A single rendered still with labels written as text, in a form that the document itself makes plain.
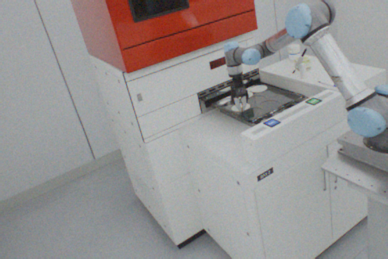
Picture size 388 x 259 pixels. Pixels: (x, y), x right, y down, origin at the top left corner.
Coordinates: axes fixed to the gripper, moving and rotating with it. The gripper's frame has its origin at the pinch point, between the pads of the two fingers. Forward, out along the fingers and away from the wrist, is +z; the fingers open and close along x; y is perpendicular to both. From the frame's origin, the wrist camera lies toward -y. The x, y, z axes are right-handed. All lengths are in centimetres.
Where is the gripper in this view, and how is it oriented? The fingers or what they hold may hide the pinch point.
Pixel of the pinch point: (242, 110)
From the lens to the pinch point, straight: 178.3
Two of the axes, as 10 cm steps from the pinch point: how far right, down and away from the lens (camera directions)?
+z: 1.7, 9.0, 4.0
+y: -0.7, -3.9, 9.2
